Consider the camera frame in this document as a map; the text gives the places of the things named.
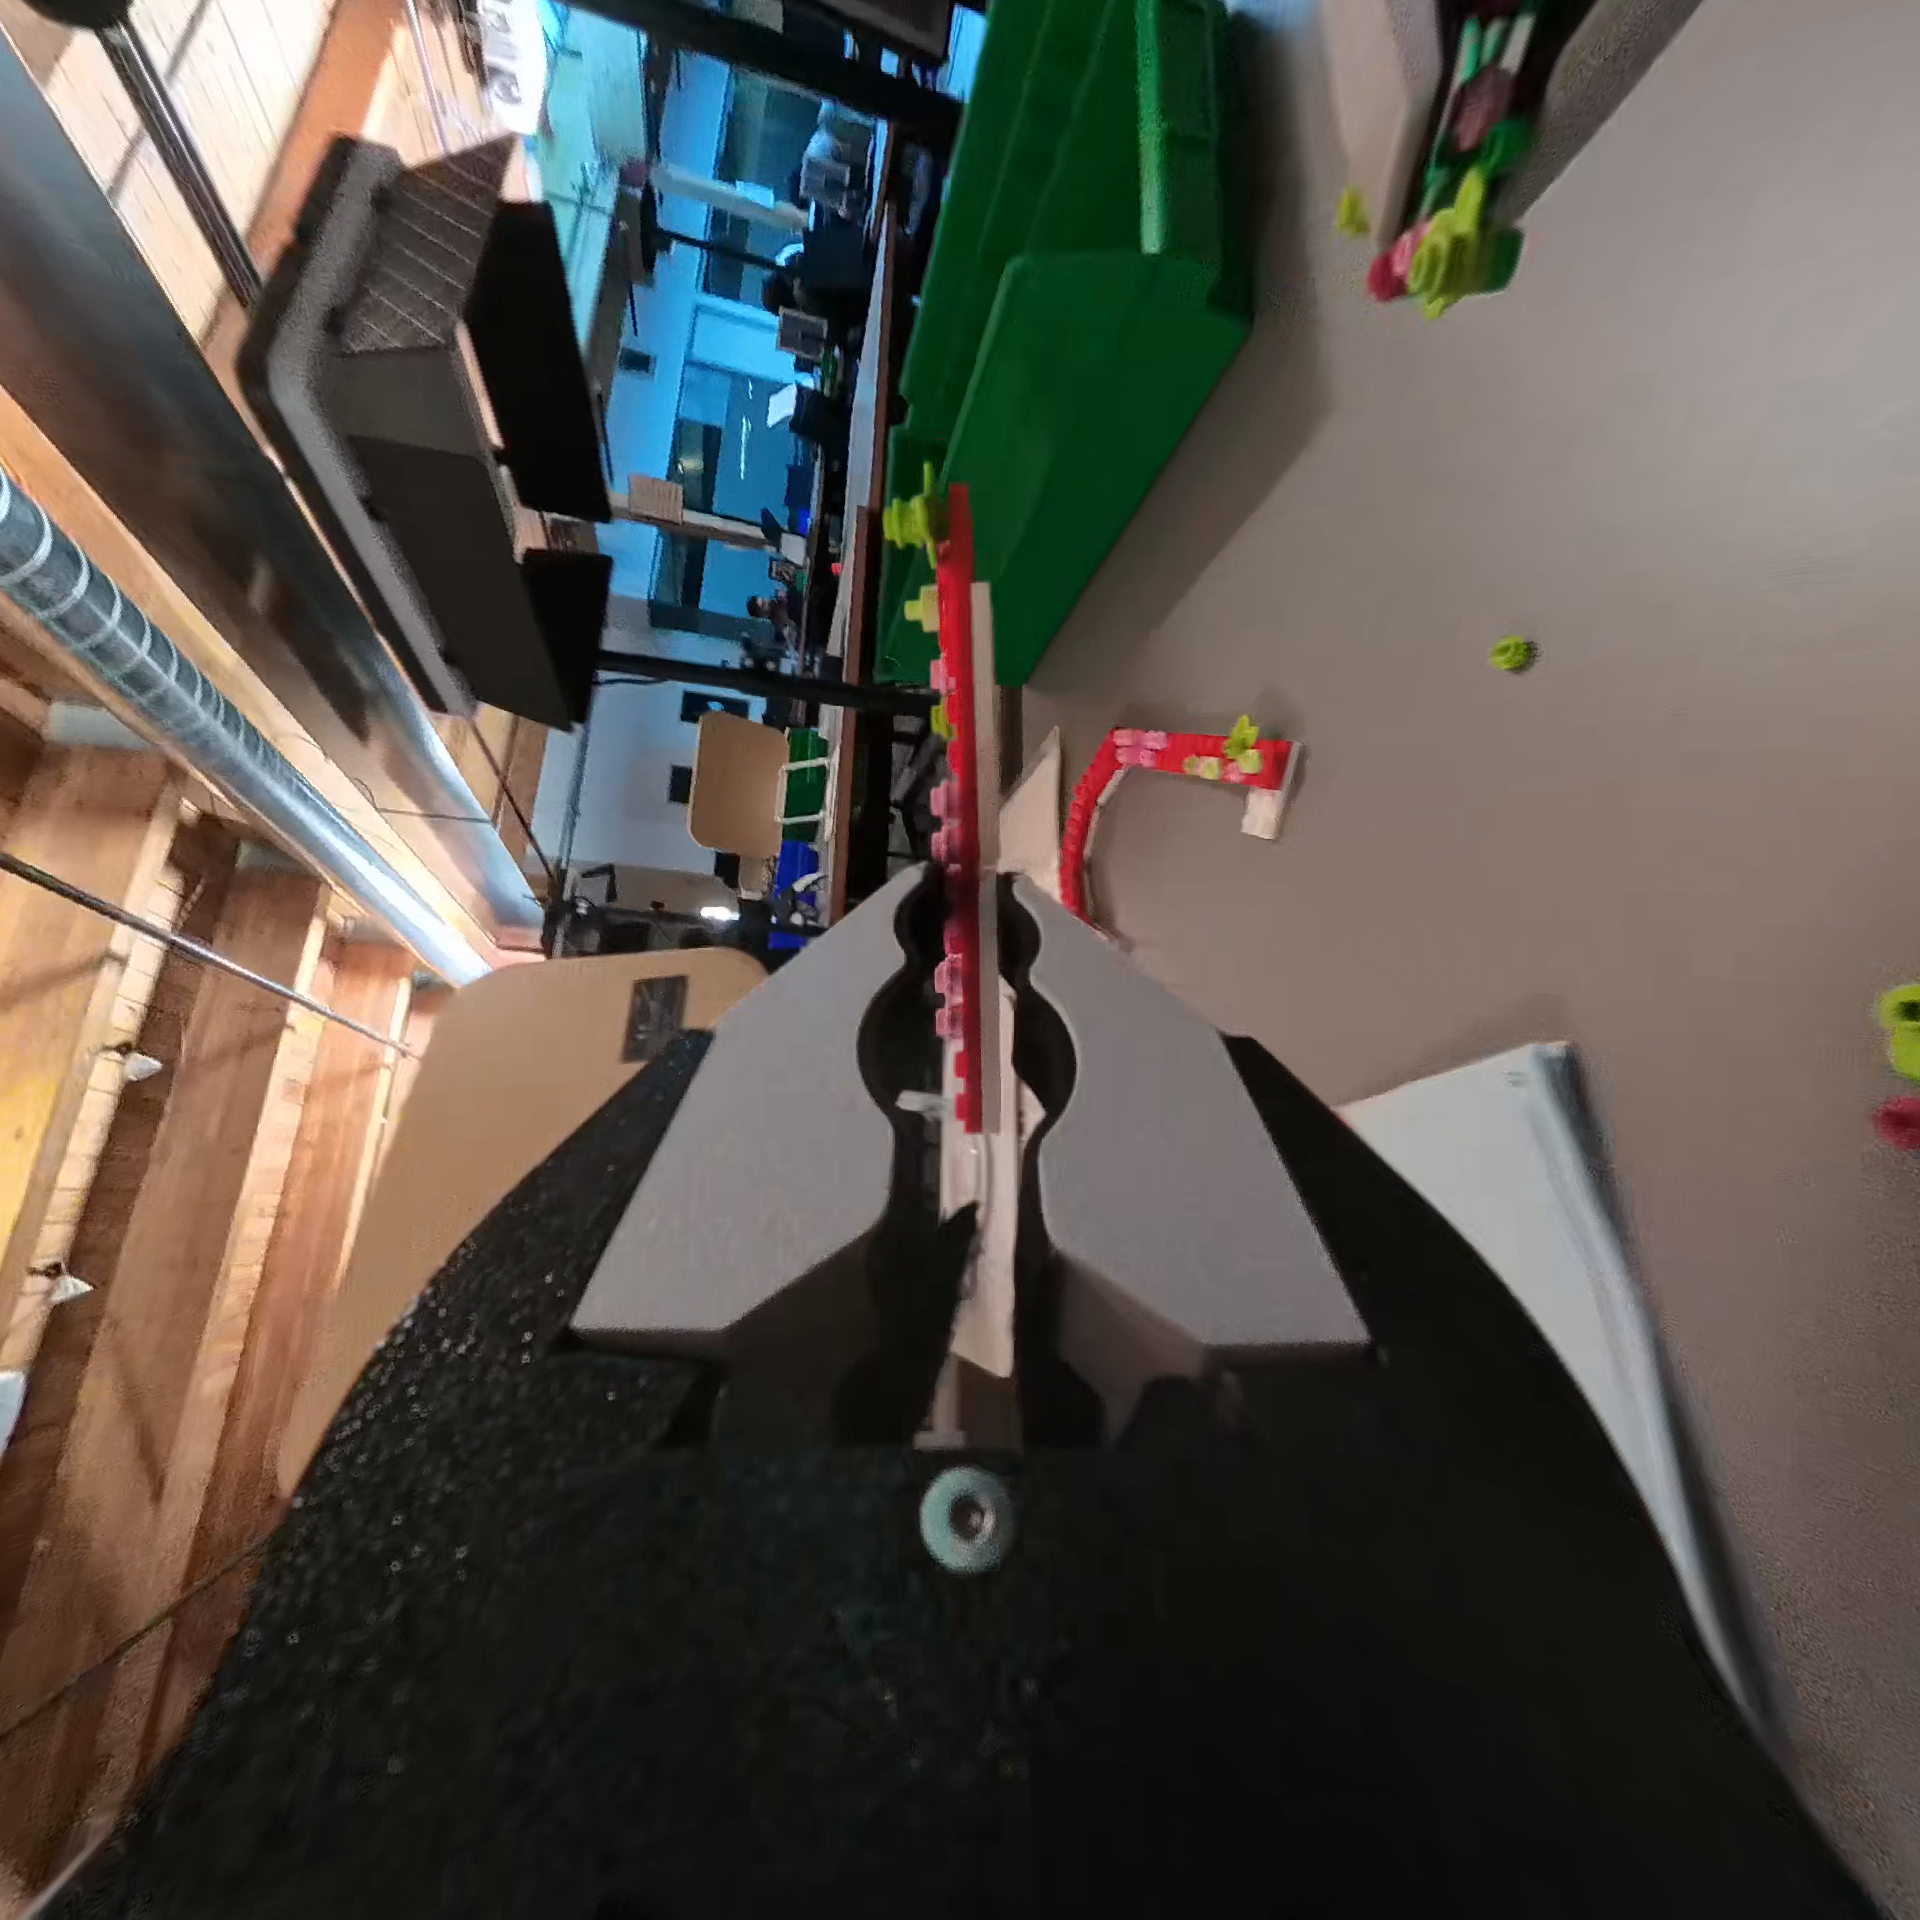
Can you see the small lime lego flower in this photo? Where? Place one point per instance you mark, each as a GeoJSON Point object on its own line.
{"type": "Point", "coordinates": [1512, 653]}
{"type": "Point", "coordinates": [1352, 213]}

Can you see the white instruction booklet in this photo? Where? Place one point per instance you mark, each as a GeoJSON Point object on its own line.
{"type": "Point", "coordinates": [1485, 1184]}

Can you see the green lego flower sprig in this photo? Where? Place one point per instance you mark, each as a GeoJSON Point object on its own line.
{"type": "Point", "coordinates": [1903, 1029]}

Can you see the red and white lego plate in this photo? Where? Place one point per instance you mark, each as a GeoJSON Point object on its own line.
{"type": "Point", "coordinates": [960, 780]}

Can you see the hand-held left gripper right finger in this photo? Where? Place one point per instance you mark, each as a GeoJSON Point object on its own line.
{"type": "Point", "coordinates": [1185, 1200]}

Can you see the lego flower cluster white base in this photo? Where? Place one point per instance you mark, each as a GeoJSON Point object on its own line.
{"type": "Point", "coordinates": [1462, 225]}

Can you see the black metal pole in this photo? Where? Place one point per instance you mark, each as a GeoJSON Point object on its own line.
{"type": "Point", "coordinates": [751, 679]}

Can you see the small wooden chair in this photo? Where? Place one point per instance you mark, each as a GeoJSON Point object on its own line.
{"type": "Point", "coordinates": [739, 794]}

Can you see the green plastic bin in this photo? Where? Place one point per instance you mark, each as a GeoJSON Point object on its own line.
{"type": "Point", "coordinates": [1094, 451]}
{"type": "Point", "coordinates": [1080, 120]}

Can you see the silver ventilation duct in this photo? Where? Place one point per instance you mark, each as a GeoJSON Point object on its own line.
{"type": "Point", "coordinates": [180, 661]}

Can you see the black ceiling heater unit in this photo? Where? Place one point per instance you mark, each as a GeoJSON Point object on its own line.
{"type": "Point", "coordinates": [435, 451]}

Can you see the red lego arch piece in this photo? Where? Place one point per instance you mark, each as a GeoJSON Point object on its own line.
{"type": "Point", "coordinates": [1185, 751]}

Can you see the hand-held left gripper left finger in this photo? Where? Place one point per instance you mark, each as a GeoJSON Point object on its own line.
{"type": "Point", "coordinates": [751, 1171]}

